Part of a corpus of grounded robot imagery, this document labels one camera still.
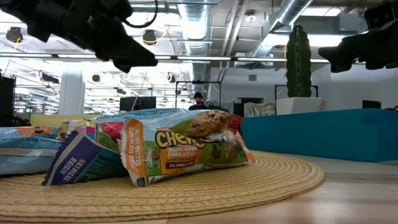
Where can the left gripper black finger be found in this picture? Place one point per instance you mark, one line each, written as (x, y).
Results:
(124, 63)
(141, 57)

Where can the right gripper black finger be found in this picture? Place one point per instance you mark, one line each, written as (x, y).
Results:
(342, 52)
(339, 66)

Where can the light blue granola bar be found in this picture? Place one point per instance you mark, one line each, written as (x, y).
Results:
(28, 131)
(146, 114)
(21, 158)

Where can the peanut butter chip granola bar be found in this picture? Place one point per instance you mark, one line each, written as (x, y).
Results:
(180, 152)

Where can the oatmeal raisin granola bar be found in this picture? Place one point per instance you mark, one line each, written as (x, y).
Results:
(81, 165)

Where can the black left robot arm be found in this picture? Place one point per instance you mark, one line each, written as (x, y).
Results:
(31, 12)

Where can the black ceiling spotlight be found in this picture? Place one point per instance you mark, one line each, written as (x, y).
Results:
(149, 36)
(95, 77)
(171, 77)
(14, 34)

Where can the green cactus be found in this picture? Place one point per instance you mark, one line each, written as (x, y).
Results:
(298, 62)

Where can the black computer monitor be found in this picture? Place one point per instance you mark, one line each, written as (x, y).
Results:
(371, 104)
(136, 103)

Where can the white plant pot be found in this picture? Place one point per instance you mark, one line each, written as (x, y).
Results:
(298, 105)

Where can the white building column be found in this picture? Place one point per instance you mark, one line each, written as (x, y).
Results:
(71, 93)

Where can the long ceiling light bar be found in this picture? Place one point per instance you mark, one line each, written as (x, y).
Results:
(202, 58)

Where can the person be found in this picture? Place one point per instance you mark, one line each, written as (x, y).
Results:
(198, 99)

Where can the yellow plastic bin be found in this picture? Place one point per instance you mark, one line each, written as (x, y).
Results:
(56, 119)

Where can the grey crumpled cover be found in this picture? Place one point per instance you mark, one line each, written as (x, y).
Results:
(258, 109)

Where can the dark flat screen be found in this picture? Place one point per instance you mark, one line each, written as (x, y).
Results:
(250, 100)

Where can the round white ceiling fixture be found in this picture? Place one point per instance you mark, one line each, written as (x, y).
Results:
(250, 17)

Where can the green exit sign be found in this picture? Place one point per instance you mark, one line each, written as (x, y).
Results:
(29, 109)

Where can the black cabinet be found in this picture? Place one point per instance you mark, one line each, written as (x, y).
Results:
(7, 102)

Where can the round woven straw placemat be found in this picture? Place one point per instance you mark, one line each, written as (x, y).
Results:
(217, 193)

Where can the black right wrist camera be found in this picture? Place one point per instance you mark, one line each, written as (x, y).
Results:
(381, 14)

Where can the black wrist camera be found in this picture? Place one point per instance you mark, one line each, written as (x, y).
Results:
(118, 7)
(381, 14)

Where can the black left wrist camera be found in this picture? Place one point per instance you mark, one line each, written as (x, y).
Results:
(118, 7)

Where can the silver ventilation duct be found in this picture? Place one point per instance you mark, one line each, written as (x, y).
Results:
(292, 9)
(196, 31)

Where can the grey wall vent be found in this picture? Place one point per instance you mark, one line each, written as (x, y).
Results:
(252, 78)

